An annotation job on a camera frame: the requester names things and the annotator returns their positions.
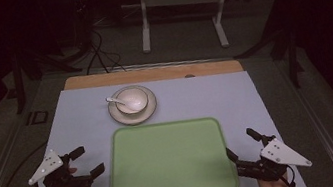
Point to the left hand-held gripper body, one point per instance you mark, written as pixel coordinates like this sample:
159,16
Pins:
67,185

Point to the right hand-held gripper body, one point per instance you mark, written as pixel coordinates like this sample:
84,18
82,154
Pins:
267,168

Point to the black square floor plate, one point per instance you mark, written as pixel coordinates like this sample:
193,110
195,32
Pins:
36,117

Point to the green rectangular tray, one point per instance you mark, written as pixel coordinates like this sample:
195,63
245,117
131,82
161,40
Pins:
170,162

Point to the white saucer plate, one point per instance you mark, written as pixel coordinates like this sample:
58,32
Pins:
134,118

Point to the white ceramic spoon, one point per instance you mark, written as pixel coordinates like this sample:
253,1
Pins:
118,102

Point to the pale grey table mat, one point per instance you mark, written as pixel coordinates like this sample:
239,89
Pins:
195,97

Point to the white ceramic bowl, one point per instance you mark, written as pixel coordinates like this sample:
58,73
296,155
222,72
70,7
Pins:
136,98

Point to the black tripod stand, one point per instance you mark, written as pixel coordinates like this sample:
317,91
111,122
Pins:
20,86
290,53

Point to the white metal table frame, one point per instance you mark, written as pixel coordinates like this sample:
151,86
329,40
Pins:
145,36

